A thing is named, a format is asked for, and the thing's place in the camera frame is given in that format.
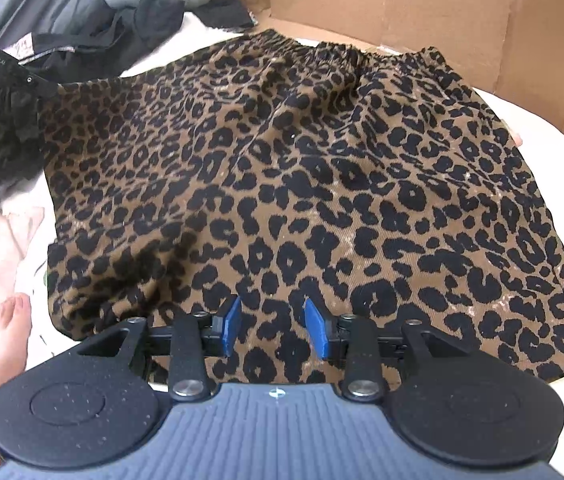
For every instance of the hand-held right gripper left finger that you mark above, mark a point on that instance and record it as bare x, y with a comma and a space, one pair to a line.
232, 326

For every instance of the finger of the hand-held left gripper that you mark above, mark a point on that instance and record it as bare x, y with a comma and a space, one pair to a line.
36, 84

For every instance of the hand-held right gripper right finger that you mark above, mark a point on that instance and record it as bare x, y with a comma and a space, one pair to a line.
315, 331

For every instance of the leopard print shorts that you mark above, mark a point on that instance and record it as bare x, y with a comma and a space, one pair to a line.
312, 185

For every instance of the black cloth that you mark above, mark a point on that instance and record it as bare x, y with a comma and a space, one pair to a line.
161, 27

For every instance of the cream printed blanket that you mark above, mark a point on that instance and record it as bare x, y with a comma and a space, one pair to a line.
552, 160

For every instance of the brown cardboard box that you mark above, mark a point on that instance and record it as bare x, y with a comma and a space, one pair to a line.
412, 5

